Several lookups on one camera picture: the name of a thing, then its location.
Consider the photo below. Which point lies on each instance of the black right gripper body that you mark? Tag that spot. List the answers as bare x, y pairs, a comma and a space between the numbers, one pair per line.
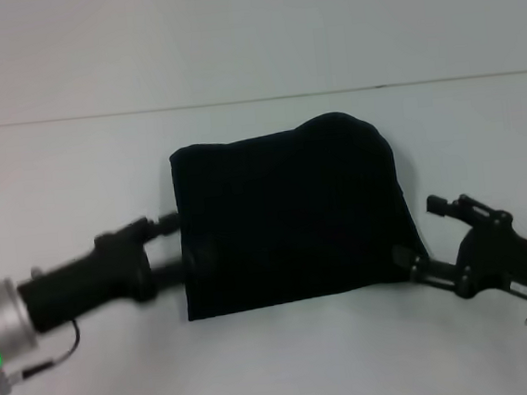
507, 253

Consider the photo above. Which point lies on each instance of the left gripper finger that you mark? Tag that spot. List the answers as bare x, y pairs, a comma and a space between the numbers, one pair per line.
168, 272
159, 225

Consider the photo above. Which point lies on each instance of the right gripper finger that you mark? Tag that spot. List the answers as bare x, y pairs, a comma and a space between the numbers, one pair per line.
434, 270
465, 208

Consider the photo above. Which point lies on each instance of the black t-shirt with FREE print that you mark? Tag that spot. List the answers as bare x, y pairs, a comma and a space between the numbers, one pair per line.
293, 213

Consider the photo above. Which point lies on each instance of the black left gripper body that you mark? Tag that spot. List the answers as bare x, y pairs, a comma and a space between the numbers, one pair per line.
85, 284

